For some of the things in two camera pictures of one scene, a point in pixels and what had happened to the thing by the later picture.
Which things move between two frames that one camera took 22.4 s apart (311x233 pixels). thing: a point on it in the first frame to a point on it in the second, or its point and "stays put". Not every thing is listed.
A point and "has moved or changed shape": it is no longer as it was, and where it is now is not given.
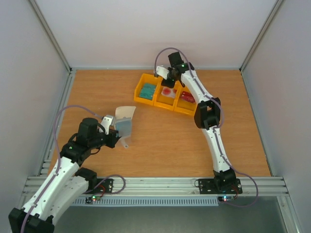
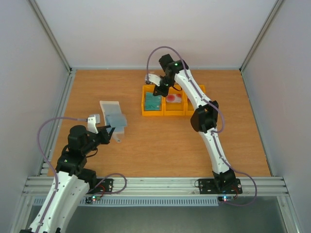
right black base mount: [208, 186] stays put
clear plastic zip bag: [123, 123] has moved or changed shape
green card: [147, 91] to [152, 103]
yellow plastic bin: [147, 78] to [150, 88]
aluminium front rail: [180, 187] stays put
